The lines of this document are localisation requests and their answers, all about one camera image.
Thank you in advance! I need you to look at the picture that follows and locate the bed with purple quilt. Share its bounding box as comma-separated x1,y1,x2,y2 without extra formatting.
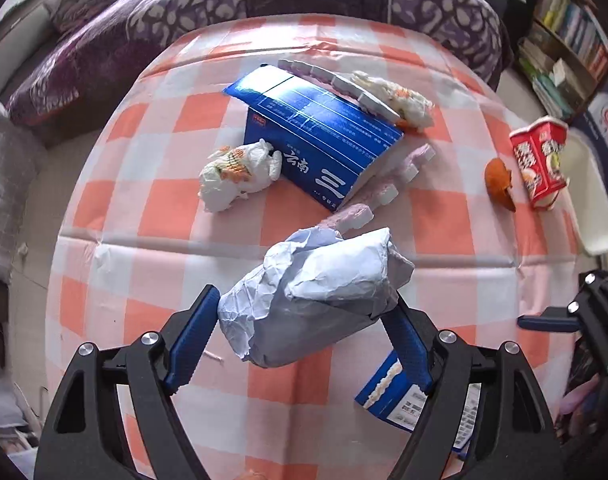
6,0,510,146

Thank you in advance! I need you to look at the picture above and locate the grey checked cushion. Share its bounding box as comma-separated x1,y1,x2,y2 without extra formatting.
0,99,40,281

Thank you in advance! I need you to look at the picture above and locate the small blue cardboard box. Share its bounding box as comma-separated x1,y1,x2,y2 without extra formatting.
354,350,480,461

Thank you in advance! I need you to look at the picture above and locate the grey paper ball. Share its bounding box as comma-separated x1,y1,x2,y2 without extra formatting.
218,227,415,368

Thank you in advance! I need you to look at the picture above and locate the pink foam puzzle strip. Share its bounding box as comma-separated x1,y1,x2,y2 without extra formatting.
319,144,437,233

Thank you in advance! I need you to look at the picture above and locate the grey foam puzzle strip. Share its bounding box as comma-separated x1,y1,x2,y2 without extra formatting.
278,58,399,123

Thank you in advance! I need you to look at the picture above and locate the red drink carton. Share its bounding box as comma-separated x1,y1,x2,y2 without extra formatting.
509,116,570,211

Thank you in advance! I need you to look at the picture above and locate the wooden bookshelf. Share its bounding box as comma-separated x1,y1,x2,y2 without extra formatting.
516,0,608,121

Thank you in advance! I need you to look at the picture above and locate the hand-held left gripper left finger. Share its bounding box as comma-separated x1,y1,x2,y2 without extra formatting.
34,284,221,480

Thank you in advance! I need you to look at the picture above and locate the crumpled white printed tissue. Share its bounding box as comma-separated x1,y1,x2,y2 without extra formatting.
199,139,283,213
351,71,435,133

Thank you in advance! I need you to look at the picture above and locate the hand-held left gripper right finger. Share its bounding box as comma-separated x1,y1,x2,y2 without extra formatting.
381,294,565,480

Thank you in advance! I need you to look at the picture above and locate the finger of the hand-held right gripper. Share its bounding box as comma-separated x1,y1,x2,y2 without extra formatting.
517,270,608,376

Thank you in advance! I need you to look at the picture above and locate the orange checked tablecloth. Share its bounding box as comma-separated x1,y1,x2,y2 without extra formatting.
44,15,585,480

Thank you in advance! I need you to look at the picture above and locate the white plastic bin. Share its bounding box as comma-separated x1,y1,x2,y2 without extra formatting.
554,127,608,256

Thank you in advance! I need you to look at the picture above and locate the large blue cardboard box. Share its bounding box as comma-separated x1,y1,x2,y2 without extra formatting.
222,64,405,212

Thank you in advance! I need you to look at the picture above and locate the orange peel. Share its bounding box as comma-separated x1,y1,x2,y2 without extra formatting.
485,157,517,213

